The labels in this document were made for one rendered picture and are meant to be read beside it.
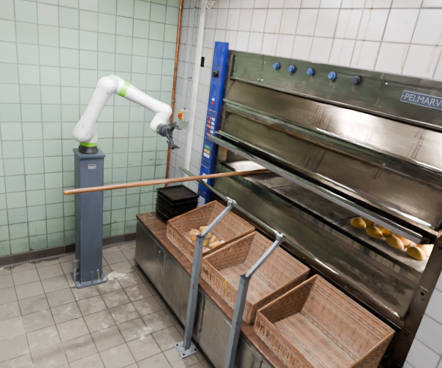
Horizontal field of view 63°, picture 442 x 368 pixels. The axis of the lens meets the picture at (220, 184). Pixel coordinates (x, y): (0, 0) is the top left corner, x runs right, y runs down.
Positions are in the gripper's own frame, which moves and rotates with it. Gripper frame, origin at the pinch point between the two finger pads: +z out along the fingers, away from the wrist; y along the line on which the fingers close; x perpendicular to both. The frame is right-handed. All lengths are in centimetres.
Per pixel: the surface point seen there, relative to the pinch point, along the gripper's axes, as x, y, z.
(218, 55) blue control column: -52, -56, -39
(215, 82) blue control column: -52, -36, -39
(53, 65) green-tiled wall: 57, -32, -114
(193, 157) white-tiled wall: -55, 38, -65
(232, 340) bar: 5, 96, 95
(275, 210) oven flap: -57, 42, 50
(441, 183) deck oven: -56, -18, 150
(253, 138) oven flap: -54, -3, 16
